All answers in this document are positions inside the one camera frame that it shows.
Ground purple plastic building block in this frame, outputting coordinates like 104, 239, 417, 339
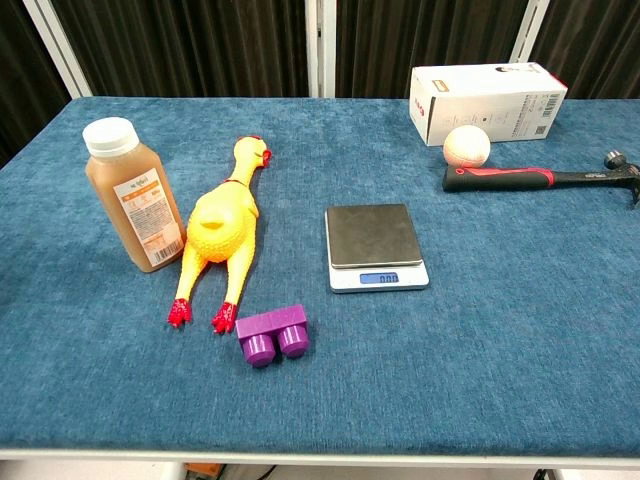
234, 303, 312, 369

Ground brown juice bottle white cap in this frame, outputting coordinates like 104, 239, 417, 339
82, 116, 188, 274

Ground white kitchen scale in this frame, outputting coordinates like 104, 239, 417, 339
324, 203, 431, 295

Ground dark pleated curtain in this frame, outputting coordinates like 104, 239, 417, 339
529, 0, 640, 101
334, 0, 531, 100
49, 0, 310, 99
0, 0, 71, 169

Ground cream white ball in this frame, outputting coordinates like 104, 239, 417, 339
442, 125, 492, 168

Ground white cardboard box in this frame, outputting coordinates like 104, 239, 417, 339
408, 61, 569, 147

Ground yellow rubber chicken toy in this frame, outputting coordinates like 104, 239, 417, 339
167, 135, 275, 335

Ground black red claw hammer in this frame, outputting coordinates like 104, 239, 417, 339
441, 149, 640, 210

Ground blue table cloth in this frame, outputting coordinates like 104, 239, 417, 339
0, 95, 640, 459

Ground white metal frame post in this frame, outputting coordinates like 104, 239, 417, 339
22, 0, 94, 100
304, 0, 337, 99
508, 0, 551, 66

